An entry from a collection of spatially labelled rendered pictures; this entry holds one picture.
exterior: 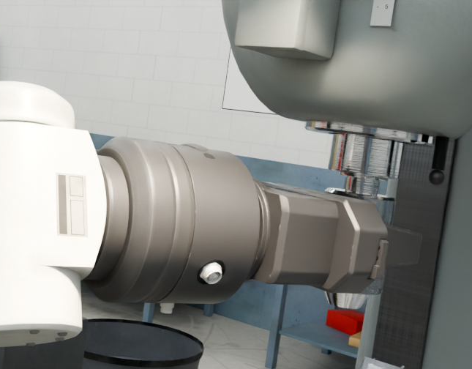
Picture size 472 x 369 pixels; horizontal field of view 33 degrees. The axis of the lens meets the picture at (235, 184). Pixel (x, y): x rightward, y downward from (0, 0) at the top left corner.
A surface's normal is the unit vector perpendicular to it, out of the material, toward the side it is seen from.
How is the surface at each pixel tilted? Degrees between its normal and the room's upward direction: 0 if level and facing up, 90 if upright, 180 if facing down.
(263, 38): 90
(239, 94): 90
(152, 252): 104
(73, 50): 90
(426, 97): 130
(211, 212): 72
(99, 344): 86
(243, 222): 79
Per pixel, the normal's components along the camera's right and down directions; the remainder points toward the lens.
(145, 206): -0.17, -0.18
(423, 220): -0.60, -0.04
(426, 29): -0.01, 0.37
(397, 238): 0.56, 0.12
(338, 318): -0.83, -0.09
